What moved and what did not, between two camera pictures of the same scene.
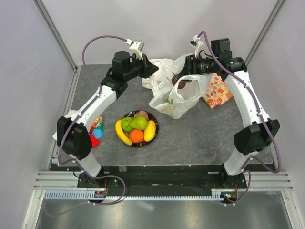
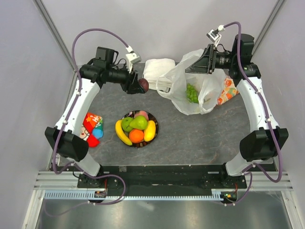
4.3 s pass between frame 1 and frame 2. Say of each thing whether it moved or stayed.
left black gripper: moved
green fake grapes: moved
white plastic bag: moved
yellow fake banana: stayed
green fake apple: stayed
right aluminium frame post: stayed
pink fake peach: stayed
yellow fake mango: stayed
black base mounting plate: stayed
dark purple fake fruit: moved
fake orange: stayed
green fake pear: stayed
